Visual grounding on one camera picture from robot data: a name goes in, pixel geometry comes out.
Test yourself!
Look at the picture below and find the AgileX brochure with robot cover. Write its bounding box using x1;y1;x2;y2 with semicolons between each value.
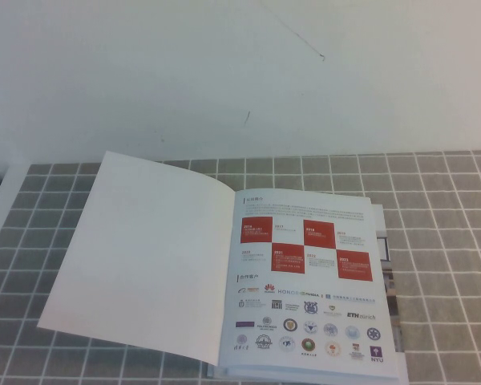
37;150;402;381

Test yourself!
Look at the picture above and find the grey checked tablecloth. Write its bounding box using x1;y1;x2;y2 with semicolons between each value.
0;150;481;385

